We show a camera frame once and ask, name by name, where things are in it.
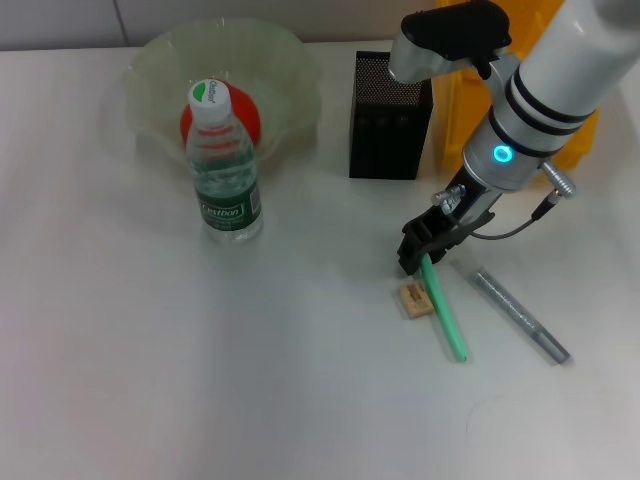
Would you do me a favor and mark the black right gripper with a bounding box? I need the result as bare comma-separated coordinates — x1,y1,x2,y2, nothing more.
396,166,502,277

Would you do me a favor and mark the green pen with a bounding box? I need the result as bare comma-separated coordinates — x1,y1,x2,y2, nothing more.
418,253,470,364

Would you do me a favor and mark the gray marker pen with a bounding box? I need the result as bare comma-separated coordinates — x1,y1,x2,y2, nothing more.
468,269,572,365

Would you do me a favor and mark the clear green-label water bottle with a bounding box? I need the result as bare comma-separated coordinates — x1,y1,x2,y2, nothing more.
184,78,265,246

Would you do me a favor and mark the orange fruit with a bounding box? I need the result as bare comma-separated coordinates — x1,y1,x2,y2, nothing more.
179,82,263,151

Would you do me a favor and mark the beige eraser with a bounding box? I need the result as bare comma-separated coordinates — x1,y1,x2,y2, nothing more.
397,281,436,320

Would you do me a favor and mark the black mesh pen holder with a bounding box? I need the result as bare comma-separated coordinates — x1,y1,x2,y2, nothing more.
348,49,435,180

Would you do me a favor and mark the translucent green fruit plate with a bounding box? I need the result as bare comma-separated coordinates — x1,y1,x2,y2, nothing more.
123,17,324,174

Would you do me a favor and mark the yellow plastic bin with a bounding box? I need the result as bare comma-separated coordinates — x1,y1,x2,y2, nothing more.
432,0,600,189

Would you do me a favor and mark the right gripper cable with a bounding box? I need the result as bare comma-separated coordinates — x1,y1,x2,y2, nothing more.
431,158,577,241

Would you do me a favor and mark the black wall seam strip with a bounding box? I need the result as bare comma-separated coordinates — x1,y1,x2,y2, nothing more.
113,0,130,49

